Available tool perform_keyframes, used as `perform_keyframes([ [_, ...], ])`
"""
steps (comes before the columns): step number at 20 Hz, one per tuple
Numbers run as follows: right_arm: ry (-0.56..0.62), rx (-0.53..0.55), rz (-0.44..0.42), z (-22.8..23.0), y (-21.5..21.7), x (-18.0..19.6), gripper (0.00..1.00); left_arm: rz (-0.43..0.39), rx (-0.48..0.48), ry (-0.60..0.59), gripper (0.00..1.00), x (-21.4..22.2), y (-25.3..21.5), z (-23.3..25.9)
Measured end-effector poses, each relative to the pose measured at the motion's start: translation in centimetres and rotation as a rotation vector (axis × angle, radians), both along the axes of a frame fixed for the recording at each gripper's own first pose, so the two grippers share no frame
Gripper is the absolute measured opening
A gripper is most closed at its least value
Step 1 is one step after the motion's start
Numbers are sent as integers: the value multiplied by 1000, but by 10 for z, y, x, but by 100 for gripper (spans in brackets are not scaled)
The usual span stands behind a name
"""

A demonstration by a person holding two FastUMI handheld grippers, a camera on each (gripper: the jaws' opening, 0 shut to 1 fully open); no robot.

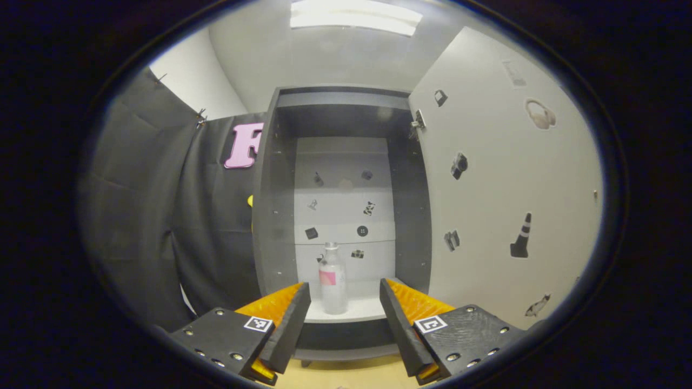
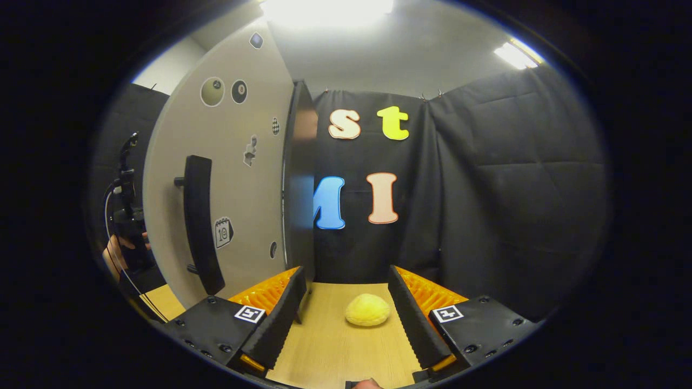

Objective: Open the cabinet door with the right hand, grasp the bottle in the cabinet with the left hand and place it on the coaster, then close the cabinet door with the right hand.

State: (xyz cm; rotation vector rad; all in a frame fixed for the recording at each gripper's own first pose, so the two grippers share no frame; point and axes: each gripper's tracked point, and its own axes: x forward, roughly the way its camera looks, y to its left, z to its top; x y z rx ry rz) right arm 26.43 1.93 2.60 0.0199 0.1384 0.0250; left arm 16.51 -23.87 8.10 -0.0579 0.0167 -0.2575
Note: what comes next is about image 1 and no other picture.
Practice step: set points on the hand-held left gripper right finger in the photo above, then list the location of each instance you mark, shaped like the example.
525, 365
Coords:
400, 329

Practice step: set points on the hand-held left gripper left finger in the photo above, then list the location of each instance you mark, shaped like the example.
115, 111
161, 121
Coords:
289, 329

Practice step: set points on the clear bottle pink label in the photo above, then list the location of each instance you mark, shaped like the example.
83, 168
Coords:
332, 281

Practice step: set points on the dark grey cabinet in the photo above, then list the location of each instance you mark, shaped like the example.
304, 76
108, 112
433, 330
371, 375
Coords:
275, 216

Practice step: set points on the white cabinet door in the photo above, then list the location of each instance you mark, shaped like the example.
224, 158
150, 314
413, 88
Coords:
497, 178

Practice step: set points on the metal door hinge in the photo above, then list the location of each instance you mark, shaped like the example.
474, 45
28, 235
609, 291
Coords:
417, 123

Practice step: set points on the black backdrop cloth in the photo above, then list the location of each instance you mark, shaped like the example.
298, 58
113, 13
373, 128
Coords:
151, 216

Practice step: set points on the long ceiling light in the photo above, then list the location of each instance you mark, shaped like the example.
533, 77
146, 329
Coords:
354, 15

